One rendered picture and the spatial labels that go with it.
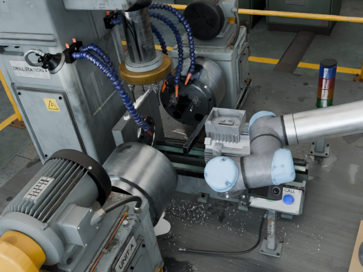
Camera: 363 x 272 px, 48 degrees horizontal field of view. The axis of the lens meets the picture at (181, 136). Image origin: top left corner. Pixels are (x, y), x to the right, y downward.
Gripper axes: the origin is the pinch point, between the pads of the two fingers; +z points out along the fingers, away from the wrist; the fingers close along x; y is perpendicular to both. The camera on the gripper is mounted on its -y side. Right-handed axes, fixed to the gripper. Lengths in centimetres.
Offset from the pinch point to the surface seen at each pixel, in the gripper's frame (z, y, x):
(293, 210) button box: 1.8, -11.7, 2.6
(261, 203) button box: 1.8, -2.6, 2.4
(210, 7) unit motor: 26, 35, -76
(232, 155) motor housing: 13.4, 11.6, -12.9
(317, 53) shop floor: 270, 7, -172
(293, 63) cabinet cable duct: 249, 26, -151
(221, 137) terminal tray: 12.0, 16.0, -18.3
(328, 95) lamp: 32, -16, -44
